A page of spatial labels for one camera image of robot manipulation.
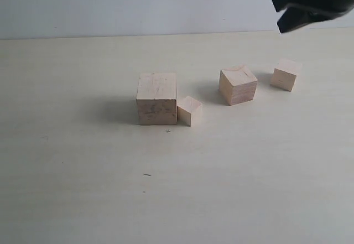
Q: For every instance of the small wooden cube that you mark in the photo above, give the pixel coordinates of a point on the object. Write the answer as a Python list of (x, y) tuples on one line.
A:
[(285, 73)]

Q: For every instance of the medium wooden cube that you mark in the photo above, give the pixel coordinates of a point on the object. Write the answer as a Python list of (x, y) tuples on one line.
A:
[(237, 84)]

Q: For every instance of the smallest wooden cube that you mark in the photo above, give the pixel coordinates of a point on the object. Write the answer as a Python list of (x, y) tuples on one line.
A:
[(189, 111)]

